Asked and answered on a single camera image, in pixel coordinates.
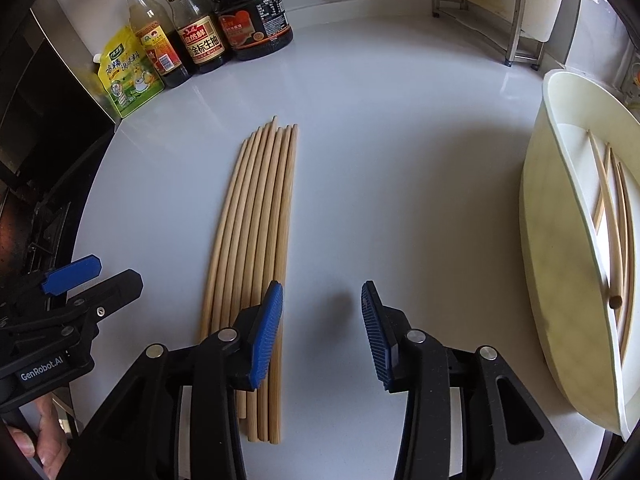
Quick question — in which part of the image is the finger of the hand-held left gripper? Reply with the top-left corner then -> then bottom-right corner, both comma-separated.
41,255 -> 103,297
55,269 -> 144,323

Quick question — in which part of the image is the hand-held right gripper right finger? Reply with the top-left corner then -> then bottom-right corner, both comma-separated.
361,281 -> 583,480

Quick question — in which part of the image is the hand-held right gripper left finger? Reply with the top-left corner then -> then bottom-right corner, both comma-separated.
57,280 -> 284,480

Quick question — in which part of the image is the row of wooden chopsticks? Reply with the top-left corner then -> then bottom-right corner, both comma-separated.
198,116 -> 299,445

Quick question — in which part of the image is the white round basin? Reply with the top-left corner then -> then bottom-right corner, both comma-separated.
519,69 -> 640,442

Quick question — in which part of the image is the wooden chopstick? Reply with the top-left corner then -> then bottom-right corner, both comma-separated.
587,129 -> 625,310
593,143 -> 613,228
616,161 -> 637,361

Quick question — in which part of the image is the person's left hand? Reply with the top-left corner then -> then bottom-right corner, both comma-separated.
10,395 -> 71,468

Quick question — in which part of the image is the yellow green seasoning pouch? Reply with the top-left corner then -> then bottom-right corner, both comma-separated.
92,27 -> 166,120

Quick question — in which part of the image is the yellow cap vinegar bottle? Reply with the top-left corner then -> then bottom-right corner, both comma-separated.
119,0 -> 193,88

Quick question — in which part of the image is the clear soy sauce bottle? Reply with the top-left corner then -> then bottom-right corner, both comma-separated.
156,0 -> 231,76

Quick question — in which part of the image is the large dark soy sauce jug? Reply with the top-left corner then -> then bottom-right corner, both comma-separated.
197,0 -> 294,62

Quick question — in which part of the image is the white cutting board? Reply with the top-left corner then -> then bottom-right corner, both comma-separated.
442,0 -> 571,41

